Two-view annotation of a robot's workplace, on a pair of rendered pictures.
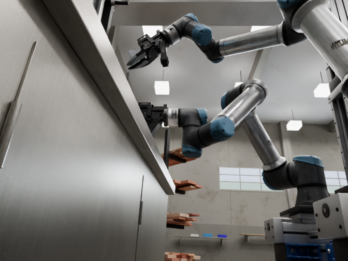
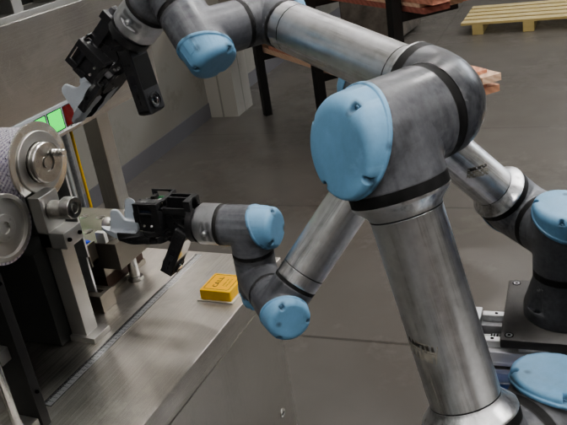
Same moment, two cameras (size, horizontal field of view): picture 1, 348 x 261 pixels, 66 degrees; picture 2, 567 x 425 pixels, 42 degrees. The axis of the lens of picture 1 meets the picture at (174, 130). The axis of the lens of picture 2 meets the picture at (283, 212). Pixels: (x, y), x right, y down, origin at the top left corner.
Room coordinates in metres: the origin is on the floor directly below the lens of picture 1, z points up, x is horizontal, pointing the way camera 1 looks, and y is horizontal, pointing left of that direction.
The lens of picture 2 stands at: (-0.17, -0.53, 1.66)
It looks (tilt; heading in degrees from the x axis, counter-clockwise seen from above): 24 degrees down; 20
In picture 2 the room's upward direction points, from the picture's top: 9 degrees counter-clockwise
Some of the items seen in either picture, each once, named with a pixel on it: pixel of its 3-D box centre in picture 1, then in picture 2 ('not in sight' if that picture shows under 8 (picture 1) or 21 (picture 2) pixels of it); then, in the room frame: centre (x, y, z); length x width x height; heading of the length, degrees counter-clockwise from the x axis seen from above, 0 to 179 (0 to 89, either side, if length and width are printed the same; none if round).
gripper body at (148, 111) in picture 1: (152, 116); (171, 217); (0.95, 0.09, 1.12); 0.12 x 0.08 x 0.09; 83
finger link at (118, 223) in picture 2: not in sight; (117, 223); (0.94, 0.19, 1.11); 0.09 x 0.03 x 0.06; 88
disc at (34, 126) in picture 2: not in sight; (38, 162); (0.91, 0.31, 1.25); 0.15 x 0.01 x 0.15; 173
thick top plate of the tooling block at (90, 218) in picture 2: not in sight; (65, 234); (1.11, 0.45, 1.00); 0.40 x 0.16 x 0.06; 83
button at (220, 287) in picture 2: not in sight; (223, 287); (1.04, 0.06, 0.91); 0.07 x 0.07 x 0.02; 83
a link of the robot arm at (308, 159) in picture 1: (307, 171); (563, 233); (1.14, -0.60, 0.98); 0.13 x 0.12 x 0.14; 35
